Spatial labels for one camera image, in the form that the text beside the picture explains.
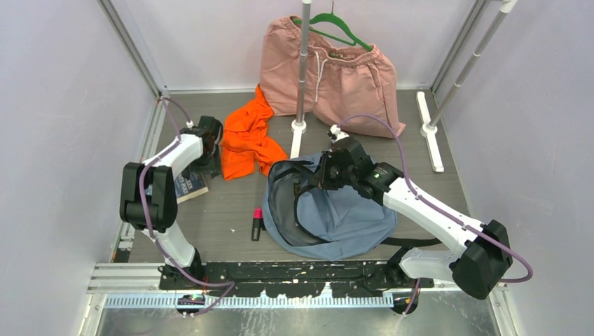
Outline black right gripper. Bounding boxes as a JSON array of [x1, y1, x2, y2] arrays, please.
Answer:
[[308, 151, 356, 191]]

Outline blue paperback book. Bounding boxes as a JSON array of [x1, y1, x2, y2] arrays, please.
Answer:
[[174, 167, 209, 204]]

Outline light blue backpack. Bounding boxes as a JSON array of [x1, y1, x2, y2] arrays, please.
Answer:
[[261, 150, 442, 262]]

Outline pink highlighter marker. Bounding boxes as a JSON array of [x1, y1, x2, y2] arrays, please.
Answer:
[[251, 208, 263, 242]]

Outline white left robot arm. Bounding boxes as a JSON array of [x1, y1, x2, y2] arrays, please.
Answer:
[[119, 116, 222, 289]]

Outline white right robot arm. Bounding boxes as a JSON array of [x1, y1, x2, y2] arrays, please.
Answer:
[[315, 135, 513, 300]]

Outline orange shirt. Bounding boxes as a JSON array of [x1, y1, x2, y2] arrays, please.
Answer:
[[220, 86, 289, 181]]

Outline pink shorts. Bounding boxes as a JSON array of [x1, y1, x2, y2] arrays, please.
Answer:
[[259, 16, 406, 138]]

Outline white right rack stand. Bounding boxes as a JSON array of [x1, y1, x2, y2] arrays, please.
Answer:
[[416, 0, 517, 173]]

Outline green clothes hanger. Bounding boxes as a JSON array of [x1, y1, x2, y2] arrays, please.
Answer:
[[291, 1, 373, 51]]

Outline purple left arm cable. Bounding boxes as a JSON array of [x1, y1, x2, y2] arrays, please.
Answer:
[[138, 96, 235, 317]]

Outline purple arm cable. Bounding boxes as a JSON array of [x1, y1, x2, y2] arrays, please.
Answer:
[[338, 113, 534, 316], [138, 96, 235, 317]]

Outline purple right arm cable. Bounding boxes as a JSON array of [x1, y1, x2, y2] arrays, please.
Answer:
[[338, 113, 534, 316]]

